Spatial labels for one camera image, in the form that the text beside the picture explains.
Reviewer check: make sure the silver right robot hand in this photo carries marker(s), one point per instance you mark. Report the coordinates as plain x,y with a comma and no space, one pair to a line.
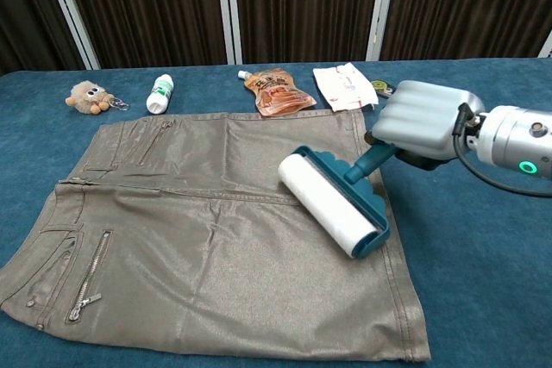
422,120

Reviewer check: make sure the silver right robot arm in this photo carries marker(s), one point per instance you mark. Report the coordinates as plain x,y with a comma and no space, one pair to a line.
513,139

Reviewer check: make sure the brown shiny skirt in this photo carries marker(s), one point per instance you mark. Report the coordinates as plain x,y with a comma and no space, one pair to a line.
215,238

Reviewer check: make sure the black green correction tape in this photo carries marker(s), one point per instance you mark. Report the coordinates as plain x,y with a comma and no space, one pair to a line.
381,85

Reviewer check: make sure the white red-printed packet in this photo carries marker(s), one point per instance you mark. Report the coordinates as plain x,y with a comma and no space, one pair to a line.
345,88

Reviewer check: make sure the brown spouted drink pouch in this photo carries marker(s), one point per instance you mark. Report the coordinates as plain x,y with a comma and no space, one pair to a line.
276,94

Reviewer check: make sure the blue carpeted table surface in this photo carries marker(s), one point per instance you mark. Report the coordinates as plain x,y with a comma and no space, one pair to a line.
474,277

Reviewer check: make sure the white plastic bottle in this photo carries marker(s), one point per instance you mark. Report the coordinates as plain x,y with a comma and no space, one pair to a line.
158,95

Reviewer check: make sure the dark folding screen with white frame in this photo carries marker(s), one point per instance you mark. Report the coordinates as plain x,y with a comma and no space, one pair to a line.
302,6

